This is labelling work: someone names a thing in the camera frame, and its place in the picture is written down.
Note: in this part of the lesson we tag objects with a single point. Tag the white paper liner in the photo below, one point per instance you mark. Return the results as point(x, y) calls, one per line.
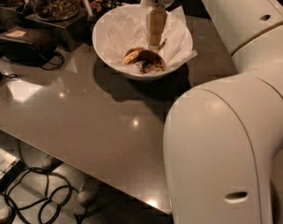
point(128, 29)

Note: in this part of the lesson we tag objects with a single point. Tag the white power adapter box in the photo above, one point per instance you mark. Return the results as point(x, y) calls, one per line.
point(8, 168)

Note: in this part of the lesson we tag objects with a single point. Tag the brown overripe banana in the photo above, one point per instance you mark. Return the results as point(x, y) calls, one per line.
point(152, 55)

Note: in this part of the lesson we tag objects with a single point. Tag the white ceramic bowl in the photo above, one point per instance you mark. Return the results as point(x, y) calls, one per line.
point(99, 40)

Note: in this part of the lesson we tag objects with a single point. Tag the glass jar of nuts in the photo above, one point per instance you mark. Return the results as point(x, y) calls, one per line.
point(55, 10)

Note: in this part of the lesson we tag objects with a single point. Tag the dark metal jar stand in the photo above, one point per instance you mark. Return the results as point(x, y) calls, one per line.
point(69, 34)

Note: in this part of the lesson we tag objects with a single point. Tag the spotted banana left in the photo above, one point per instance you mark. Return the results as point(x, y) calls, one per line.
point(132, 56)

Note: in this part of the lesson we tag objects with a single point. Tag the spotted banana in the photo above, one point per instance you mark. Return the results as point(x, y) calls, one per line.
point(132, 56)
point(149, 67)

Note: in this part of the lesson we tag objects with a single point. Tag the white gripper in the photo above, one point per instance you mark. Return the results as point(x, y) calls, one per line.
point(156, 20)

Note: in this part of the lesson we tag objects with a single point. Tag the black box device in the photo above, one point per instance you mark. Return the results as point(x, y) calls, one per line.
point(28, 46)

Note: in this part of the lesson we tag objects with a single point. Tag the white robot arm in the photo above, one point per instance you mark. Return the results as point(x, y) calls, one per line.
point(220, 138)

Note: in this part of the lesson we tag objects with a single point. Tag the white table foot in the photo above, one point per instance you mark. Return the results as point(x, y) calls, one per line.
point(88, 190)

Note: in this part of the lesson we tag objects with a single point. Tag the spotted banana front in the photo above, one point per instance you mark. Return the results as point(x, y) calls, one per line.
point(149, 67)

